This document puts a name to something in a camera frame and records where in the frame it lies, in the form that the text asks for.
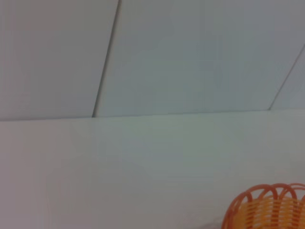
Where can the orange woven plastic basket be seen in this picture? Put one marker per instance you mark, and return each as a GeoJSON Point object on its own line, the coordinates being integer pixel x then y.
{"type": "Point", "coordinates": [269, 210]}

